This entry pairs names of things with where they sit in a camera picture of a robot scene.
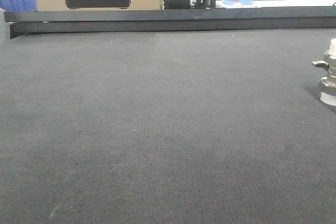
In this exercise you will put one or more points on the brass valve with white caps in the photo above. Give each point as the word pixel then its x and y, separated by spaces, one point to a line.
pixel 327 84

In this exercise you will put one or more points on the blue flat tray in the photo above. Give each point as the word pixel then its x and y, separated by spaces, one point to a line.
pixel 241 2

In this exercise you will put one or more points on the white background table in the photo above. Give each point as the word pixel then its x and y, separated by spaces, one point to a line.
pixel 280 3

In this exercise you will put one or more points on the black conveyor side rail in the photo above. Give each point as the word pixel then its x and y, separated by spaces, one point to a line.
pixel 171 20

